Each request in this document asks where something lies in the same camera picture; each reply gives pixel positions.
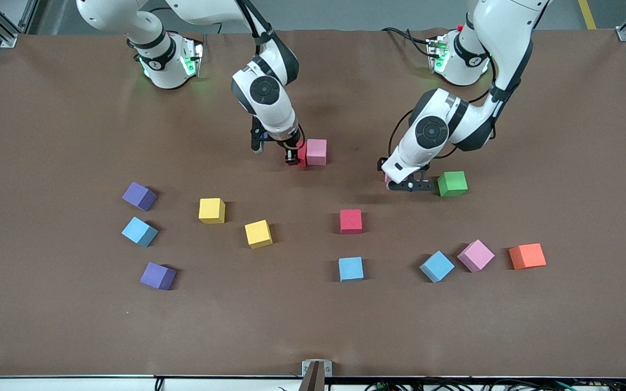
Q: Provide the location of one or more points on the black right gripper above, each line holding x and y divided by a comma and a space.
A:
291, 145

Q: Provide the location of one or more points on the green foam block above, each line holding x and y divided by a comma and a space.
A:
454, 183

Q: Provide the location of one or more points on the brown table mat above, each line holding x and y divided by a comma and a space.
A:
313, 326

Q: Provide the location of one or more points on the red foam block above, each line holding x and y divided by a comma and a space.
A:
350, 221
302, 157

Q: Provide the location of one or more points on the purple foam block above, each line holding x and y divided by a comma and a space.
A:
138, 194
156, 275

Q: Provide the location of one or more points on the orange foam block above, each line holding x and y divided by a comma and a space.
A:
527, 255

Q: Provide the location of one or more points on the pink foam block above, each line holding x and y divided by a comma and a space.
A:
317, 152
387, 177
475, 254

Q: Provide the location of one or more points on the light blue foam block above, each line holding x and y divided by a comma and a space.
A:
351, 268
436, 265
139, 231

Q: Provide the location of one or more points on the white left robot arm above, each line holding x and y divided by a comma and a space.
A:
408, 157

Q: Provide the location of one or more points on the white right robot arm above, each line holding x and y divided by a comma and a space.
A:
275, 122

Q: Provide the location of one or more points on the yellow foam block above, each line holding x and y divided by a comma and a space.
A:
258, 233
211, 210

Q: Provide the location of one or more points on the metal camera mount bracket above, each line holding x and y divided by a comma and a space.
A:
317, 374

